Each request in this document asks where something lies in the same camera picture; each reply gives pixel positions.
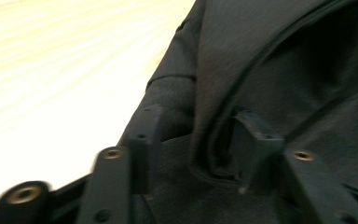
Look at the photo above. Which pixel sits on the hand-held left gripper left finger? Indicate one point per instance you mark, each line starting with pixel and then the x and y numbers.
pixel 146 155

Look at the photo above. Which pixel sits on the black pleated skirt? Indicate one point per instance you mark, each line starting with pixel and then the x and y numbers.
pixel 292 77

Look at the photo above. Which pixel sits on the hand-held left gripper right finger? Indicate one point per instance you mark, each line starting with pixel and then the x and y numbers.
pixel 254 155

